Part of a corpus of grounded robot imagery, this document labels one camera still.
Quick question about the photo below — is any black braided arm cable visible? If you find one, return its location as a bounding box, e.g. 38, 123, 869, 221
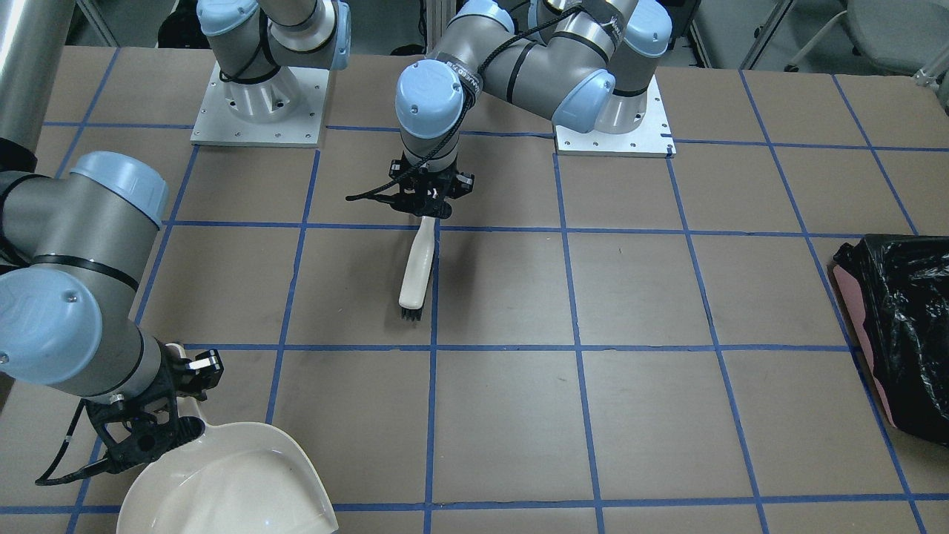
345, 0, 594, 202

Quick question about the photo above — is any white plastic dustpan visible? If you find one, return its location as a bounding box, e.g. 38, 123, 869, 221
116, 398, 340, 533

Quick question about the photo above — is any white hand brush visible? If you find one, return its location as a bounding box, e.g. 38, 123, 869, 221
399, 217, 436, 321

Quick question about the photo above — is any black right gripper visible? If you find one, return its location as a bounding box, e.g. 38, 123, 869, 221
82, 345, 224, 475

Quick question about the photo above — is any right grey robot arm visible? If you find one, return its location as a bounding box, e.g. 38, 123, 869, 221
2, 1, 224, 487

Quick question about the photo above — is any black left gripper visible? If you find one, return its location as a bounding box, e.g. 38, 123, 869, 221
386, 162, 475, 220

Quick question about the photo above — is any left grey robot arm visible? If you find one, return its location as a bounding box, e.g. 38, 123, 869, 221
360, 1, 673, 219

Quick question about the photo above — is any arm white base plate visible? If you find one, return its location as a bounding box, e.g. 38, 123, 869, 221
191, 65, 331, 148
555, 76, 677, 158

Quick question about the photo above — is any bin with black bag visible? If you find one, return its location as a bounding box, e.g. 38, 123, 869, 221
833, 234, 948, 446

